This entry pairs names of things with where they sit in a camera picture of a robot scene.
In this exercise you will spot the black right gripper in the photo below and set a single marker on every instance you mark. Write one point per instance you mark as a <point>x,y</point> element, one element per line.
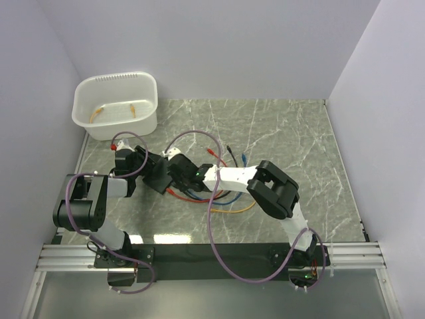
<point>179,185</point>

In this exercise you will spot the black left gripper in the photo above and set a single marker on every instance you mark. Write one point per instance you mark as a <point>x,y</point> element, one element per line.
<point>151,158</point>

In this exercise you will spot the black network switch box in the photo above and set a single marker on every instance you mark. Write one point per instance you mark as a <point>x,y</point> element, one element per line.
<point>155,175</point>

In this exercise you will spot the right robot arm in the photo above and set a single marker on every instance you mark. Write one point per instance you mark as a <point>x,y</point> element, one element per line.
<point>272,189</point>

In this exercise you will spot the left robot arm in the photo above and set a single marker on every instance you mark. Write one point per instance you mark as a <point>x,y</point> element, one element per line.
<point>82,201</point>

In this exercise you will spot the white plastic tub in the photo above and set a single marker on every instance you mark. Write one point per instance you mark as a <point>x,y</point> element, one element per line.
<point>107,104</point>

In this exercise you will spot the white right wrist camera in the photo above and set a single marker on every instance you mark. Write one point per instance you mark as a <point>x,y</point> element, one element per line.
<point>170,153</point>

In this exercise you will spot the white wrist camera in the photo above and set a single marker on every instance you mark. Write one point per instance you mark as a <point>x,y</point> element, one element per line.
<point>170,153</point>
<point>122,144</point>

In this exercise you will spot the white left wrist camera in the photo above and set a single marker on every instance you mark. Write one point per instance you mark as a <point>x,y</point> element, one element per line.
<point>122,144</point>

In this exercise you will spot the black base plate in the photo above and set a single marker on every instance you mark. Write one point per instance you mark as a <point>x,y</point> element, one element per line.
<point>198,262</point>

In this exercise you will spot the aluminium rail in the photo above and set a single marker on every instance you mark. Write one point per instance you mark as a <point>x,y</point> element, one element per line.
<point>81,258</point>

